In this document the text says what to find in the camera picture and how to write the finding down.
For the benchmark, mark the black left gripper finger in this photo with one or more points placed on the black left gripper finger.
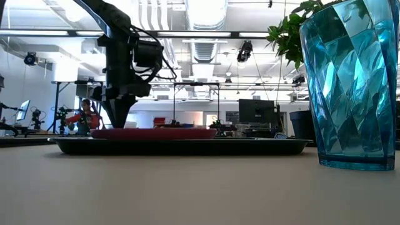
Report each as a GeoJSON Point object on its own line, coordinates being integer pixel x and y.
{"type": "Point", "coordinates": [126, 109]}
{"type": "Point", "coordinates": [114, 112]}

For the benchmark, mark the pink plastic plate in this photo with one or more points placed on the pink plastic plate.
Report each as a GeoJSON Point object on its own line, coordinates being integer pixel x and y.
{"type": "Point", "coordinates": [153, 133]}

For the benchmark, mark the blue faceted plastic cup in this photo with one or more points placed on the blue faceted plastic cup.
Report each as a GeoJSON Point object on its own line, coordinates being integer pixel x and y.
{"type": "Point", "coordinates": [350, 93]}

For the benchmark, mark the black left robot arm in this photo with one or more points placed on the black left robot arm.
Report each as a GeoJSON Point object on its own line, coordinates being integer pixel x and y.
{"type": "Point", "coordinates": [103, 12]}

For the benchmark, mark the dark green serving tray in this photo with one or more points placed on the dark green serving tray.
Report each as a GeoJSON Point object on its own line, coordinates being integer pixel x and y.
{"type": "Point", "coordinates": [181, 147]}

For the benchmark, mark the seated person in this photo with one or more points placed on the seated person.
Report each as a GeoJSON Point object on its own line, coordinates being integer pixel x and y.
{"type": "Point", "coordinates": [86, 120]}

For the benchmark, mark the black ceiling spot lamp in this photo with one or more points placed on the black ceiling spot lamp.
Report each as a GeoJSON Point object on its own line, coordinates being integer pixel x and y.
{"type": "Point", "coordinates": [30, 58]}

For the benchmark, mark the tilted lit monitor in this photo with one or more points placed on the tilted lit monitor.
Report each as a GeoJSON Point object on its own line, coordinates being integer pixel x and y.
{"type": "Point", "coordinates": [23, 110]}

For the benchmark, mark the black computer monitor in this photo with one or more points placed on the black computer monitor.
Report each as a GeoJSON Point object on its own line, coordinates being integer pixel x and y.
{"type": "Point", "coordinates": [256, 111]}

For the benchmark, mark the green leafy plant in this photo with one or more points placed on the green leafy plant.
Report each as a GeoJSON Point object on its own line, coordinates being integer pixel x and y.
{"type": "Point", "coordinates": [286, 40]}

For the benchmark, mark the black plant pot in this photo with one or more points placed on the black plant pot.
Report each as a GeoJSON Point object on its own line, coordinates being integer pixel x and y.
{"type": "Point", "coordinates": [301, 125]}

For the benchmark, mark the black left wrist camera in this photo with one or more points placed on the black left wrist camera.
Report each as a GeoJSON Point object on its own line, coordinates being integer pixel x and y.
{"type": "Point", "coordinates": [148, 56]}

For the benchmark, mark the black workstation frame stand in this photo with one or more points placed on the black workstation frame stand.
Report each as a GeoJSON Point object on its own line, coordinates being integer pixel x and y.
{"type": "Point", "coordinates": [196, 83]}
{"type": "Point", "coordinates": [57, 106]}

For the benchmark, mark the black hanging camera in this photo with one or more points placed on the black hanging camera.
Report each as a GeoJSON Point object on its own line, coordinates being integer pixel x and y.
{"type": "Point", "coordinates": [245, 51]}

